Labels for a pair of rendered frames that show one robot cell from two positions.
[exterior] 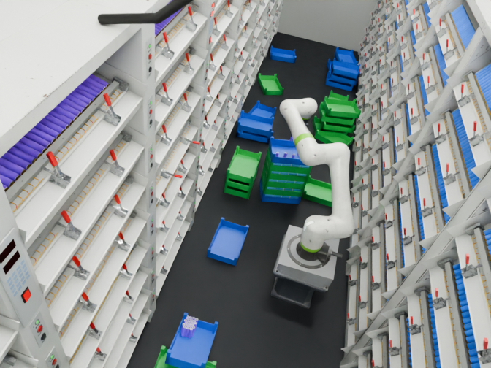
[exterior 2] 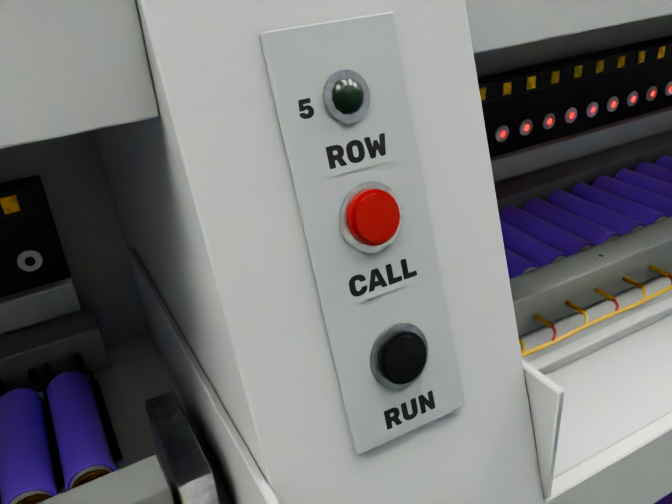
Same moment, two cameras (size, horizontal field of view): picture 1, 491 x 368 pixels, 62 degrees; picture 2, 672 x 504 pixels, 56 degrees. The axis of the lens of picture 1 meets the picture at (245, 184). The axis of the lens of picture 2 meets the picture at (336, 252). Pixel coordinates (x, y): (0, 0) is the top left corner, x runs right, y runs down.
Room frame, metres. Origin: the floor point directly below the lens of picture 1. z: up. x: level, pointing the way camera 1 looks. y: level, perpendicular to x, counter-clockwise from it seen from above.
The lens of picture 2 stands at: (1.71, 0.15, 1.04)
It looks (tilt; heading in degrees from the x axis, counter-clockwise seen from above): 13 degrees down; 62
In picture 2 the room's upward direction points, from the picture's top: 12 degrees counter-clockwise
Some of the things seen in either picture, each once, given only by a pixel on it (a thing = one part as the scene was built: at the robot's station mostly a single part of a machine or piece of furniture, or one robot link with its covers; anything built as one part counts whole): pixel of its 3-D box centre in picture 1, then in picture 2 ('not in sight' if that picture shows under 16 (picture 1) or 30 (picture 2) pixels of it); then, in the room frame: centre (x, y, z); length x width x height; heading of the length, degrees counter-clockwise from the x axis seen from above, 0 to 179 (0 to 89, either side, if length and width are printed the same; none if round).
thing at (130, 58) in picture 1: (128, 209); not in sight; (1.12, 0.47, 0.88); 0.20 x 0.09 x 1.75; 85
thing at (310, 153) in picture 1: (309, 151); not in sight; (1.80, -0.31, 0.86); 0.18 x 0.13 x 0.12; 21
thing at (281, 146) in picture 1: (291, 150); not in sight; (2.31, -0.27, 0.44); 0.30 x 0.20 x 0.08; 100
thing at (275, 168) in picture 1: (288, 159); not in sight; (2.31, -0.27, 0.36); 0.30 x 0.20 x 0.08; 100
